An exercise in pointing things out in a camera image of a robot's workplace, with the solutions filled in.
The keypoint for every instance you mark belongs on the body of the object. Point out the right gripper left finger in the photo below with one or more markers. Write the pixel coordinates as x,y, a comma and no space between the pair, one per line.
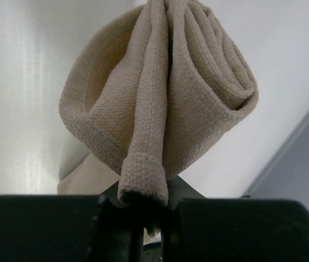
68,228

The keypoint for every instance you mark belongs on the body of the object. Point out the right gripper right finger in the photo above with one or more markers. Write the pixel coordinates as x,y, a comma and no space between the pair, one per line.
196,228

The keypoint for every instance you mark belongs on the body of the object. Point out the beige cloth napkin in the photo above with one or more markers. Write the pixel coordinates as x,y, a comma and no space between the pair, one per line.
150,93

